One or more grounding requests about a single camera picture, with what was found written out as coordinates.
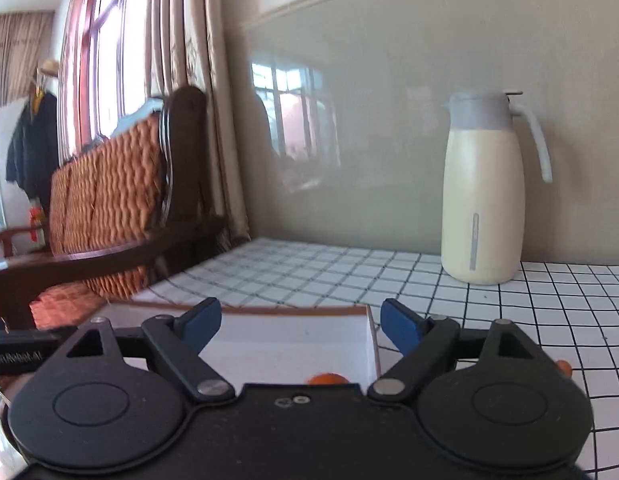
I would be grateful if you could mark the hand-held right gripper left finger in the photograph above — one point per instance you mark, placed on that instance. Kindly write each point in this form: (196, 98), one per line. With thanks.
(202, 322)

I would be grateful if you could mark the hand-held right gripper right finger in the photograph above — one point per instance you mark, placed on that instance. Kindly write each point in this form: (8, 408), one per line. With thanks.
(402, 325)

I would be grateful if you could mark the white tray with brown rim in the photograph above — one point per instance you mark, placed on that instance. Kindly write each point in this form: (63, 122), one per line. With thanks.
(289, 340)

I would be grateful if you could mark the orange tangerine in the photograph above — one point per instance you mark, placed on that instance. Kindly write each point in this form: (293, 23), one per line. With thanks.
(329, 379)
(564, 367)

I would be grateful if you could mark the checkered white tablecloth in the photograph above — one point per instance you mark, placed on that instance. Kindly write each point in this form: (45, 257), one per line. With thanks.
(339, 275)

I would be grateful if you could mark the cream thermos jug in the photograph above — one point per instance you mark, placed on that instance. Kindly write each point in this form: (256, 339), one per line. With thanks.
(482, 200)

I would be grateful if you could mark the orange woven sofa cushion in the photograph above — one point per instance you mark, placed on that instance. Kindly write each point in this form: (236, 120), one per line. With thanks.
(114, 190)

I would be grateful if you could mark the dark wooden sofa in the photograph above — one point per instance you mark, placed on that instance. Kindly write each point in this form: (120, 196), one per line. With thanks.
(187, 160)

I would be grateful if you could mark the white cabinet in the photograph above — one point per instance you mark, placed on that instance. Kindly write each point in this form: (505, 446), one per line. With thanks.
(3, 160)

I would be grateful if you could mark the dark hanging jacket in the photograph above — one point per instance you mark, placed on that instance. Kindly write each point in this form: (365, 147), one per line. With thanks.
(31, 145)

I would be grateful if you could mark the beige curtain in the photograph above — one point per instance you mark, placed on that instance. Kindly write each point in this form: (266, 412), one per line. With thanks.
(204, 85)

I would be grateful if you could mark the straw hat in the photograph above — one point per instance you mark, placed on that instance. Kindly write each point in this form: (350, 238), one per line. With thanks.
(49, 67)

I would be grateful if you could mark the wooden framed window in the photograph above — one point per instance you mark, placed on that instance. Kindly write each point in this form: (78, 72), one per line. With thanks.
(114, 45)

